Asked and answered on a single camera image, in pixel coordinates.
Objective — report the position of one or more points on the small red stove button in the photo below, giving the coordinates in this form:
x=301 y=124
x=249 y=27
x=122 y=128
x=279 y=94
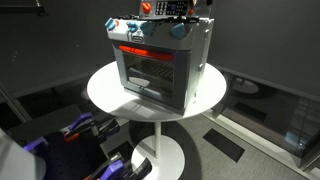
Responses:
x=190 y=12

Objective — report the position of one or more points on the grey toy stove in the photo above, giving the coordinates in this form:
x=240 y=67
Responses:
x=186 y=66

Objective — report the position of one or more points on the purple and black bar clamp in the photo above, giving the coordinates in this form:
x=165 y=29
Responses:
x=116 y=166
x=83 y=125

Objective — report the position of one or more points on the round white pedestal table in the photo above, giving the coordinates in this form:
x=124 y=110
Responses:
x=206 y=86

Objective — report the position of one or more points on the black keypad panel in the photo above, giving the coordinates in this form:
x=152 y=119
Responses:
x=171 y=7

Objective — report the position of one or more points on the black burner grate top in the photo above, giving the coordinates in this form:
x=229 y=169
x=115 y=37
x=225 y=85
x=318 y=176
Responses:
x=160 y=18

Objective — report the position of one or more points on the blue stove knob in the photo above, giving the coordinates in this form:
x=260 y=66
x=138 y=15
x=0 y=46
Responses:
x=147 y=27
x=110 y=23
x=178 y=31
x=133 y=26

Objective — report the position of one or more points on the large red dial knob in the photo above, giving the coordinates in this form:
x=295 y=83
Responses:
x=146 y=7

